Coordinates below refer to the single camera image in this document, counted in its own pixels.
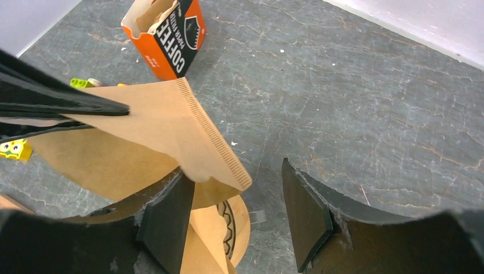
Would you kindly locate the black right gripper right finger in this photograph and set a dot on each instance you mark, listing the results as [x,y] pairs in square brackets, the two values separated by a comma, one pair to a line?
[333,233]

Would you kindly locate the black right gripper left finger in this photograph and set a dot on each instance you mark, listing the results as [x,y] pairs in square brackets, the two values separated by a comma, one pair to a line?
[143,233]

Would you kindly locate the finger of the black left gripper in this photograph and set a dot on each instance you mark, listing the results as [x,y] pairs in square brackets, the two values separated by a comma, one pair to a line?
[17,128]
[27,92]

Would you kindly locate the brown paper coffee filter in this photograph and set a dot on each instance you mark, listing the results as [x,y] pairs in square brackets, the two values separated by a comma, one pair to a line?
[204,249]

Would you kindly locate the glass dripper with wooden collar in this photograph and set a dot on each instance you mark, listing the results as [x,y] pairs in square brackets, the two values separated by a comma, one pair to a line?
[238,220]

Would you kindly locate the orange coffee filter box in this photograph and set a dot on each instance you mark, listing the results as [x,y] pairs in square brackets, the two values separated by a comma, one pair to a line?
[170,50]

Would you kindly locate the yellow green toy block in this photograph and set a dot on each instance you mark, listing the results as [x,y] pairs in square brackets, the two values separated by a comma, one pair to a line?
[17,150]

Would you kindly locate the wooden rectangular block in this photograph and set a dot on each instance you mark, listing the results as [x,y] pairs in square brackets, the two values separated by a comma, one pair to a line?
[9,203]

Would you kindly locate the red toy brick car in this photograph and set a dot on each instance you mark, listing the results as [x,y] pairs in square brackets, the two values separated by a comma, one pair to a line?
[79,83]

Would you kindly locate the brown filters in box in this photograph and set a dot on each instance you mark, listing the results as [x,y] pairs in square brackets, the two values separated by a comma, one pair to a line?
[156,12]

